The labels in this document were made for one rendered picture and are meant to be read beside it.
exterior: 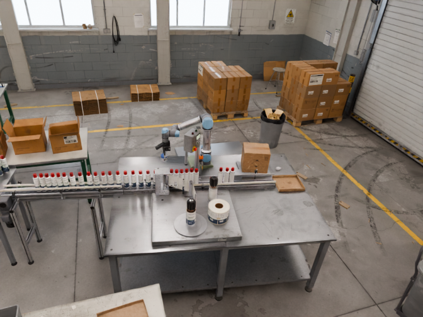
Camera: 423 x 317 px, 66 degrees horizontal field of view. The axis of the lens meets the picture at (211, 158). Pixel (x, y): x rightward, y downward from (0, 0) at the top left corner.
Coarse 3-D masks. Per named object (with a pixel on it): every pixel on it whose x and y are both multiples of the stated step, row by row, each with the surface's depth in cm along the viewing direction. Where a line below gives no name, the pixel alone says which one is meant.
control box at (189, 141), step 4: (192, 128) 331; (188, 132) 324; (196, 132) 325; (184, 136) 320; (188, 136) 318; (192, 136) 317; (184, 140) 322; (188, 140) 320; (192, 140) 319; (196, 140) 327; (184, 144) 325; (188, 144) 323; (192, 144) 321; (184, 148) 328; (188, 148) 325; (192, 148) 324; (192, 152) 326
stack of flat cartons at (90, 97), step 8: (72, 96) 660; (80, 96) 662; (88, 96) 665; (96, 96) 667; (104, 96) 670; (80, 104) 647; (88, 104) 654; (96, 104) 660; (104, 104) 666; (80, 112) 656; (88, 112) 662; (96, 112) 668; (104, 112) 675
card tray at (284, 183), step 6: (294, 174) 379; (276, 180) 374; (282, 180) 375; (288, 180) 375; (294, 180) 376; (276, 186) 364; (282, 186) 365; (288, 186) 365; (294, 186) 366; (300, 186) 367
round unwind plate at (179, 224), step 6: (180, 216) 306; (198, 216) 307; (174, 222) 299; (180, 222) 299; (198, 222) 301; (204, 222) 301; (180, 228) 293; (186, 228) 293; (192, 228) 294; (198, 228) 294; (204, 228) 295; (186, 234) 287; (192, 234) 288; (198, 234) 288
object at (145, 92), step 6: (144, 84) 768; (156, 84) 773; (132, 90) 737; (138, 90) 739; (144, 90) 741; (150, 90) 744; (156, 90) 746; (132, 96) 725; (138, 96) 728; (144, 96) 732; (150, 96) 736; (156, 96) 739
